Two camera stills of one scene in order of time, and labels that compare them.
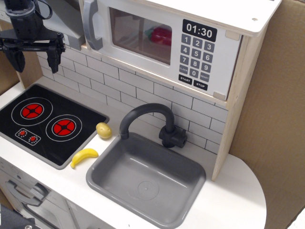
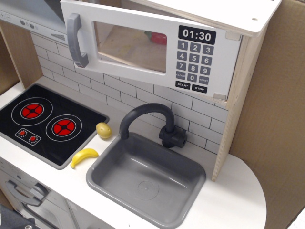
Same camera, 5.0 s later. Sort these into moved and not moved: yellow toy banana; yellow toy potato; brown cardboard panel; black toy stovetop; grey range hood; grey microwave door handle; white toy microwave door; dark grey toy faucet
Moved: grey microwave door handle; white toy microwave door; grey range hood
Not moved: yellow toy banana; yellow toy potato; dark grey toy faucet; brown cardboard panel; black toy stovetop
